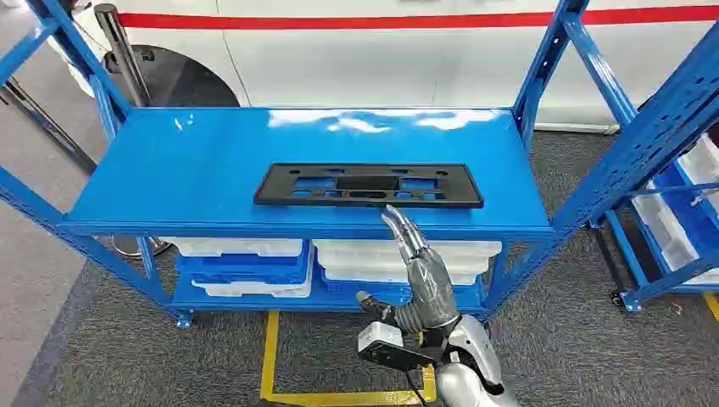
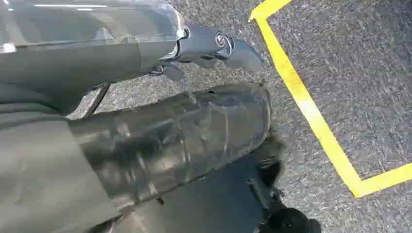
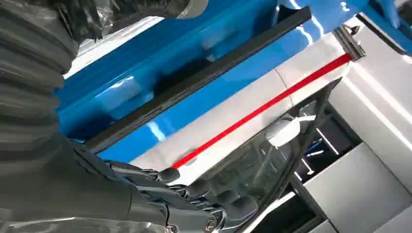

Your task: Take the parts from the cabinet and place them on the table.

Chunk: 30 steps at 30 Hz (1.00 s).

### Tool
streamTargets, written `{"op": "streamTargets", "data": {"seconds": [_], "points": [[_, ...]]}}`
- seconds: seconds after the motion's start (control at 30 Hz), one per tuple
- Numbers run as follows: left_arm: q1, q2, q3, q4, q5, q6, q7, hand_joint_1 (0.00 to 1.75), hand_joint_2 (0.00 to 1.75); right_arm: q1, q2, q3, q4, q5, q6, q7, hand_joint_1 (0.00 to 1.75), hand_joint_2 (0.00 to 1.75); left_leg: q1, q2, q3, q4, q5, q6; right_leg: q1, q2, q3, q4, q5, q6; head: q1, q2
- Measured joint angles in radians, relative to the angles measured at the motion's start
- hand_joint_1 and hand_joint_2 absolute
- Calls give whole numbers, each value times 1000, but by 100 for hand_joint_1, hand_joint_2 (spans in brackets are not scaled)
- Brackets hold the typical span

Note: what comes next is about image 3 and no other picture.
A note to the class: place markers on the white metal panel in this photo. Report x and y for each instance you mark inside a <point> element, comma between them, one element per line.
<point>379,90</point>

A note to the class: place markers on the blue metal rack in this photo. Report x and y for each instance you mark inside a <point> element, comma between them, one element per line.
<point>193,41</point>

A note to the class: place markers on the white beam with red stripe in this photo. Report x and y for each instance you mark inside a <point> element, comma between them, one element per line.
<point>225,115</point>

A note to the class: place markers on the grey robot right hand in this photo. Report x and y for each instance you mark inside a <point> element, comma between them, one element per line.
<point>80,193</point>

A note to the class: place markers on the metal bracket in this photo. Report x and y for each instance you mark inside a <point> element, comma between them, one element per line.
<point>349,43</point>

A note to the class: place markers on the clear plastic bag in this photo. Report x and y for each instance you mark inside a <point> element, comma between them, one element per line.
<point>251,164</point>

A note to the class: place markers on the grey metal box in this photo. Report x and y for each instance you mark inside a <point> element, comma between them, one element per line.
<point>354,193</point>

